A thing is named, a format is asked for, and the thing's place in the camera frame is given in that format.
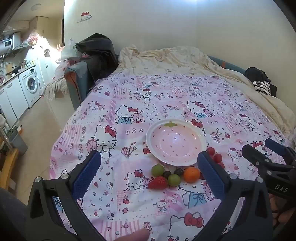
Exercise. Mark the orange tangerine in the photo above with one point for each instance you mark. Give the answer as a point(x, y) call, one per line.
point(192, 174)

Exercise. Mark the person's right hand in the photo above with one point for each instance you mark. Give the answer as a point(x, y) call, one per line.
point(283, 210)

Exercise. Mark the red house wall sticker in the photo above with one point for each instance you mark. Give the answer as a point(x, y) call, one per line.
point(85, 16)

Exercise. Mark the cream towel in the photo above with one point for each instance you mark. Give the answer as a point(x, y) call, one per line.
point(54, 89)

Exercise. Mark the white tall cupboard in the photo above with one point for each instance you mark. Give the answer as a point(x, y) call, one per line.
point(47, 67)

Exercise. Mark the beige upper cabinets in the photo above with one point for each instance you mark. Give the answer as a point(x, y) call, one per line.
point(39, 23)

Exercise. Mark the blue sofa armrest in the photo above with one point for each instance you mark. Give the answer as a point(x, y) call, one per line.
point(76, 81)
point(227, 64)

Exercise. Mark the pink cartoon printed blanket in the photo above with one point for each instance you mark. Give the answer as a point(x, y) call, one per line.
point(138, 129)

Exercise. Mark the pink strawberry print plate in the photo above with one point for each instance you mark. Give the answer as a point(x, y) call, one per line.
point(175, 143)

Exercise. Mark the white water heater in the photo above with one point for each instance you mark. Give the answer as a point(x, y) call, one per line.
point(10, 41)

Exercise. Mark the white kitchen cabinets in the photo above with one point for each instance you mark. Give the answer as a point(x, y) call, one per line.
point(11, 102)

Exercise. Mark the yellow wooden stool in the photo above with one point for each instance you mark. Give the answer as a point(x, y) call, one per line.
point(9, 166)

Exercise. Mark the white washing machine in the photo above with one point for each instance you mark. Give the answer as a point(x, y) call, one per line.
point(30, 83)

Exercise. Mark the white plastic bag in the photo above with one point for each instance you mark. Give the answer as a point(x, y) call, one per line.
point(67, 49)

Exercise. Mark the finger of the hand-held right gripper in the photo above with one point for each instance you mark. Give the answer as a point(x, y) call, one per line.
point(256, 157)
point(275, 146)

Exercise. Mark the grey trash bin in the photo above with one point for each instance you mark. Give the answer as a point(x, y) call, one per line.
point(18, 142)

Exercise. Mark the round ceiling light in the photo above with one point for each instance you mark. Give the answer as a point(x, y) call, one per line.
point(36, 7)

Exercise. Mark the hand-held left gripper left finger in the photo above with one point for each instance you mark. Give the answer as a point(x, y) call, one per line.
point(86, 176)

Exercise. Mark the green grape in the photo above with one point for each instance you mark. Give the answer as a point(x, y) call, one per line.
point(157, 169)
point(174, 180)

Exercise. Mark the striped garment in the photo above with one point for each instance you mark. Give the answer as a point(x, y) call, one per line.
point(262, 87)

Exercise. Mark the red strawberry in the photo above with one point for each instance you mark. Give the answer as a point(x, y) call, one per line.
point(221, 165)
point(158, 183)

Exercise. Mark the dark purple grape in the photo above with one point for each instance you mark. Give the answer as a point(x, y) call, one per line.
point(178, 171)
point(167, 174)

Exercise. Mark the dark cloth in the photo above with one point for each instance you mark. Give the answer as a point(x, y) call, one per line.
point(11, 215)

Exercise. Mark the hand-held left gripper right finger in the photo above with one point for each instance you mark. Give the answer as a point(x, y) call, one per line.
point(210, 176)

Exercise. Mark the cream blanket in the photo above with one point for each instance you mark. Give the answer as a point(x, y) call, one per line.
point(175, 60)

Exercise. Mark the black plastic bag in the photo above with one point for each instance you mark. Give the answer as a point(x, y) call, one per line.
point(97, 46)

